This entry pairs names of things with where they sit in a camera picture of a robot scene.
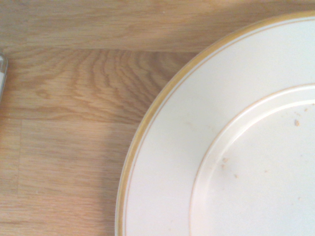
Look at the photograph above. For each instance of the clear-tipped white pen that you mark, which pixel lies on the clear-tipped white pen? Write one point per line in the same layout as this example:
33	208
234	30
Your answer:
2	73

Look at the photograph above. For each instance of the white plate with gold rim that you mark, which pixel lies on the white plate with gold rim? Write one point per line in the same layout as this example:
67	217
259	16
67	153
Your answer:
197	127

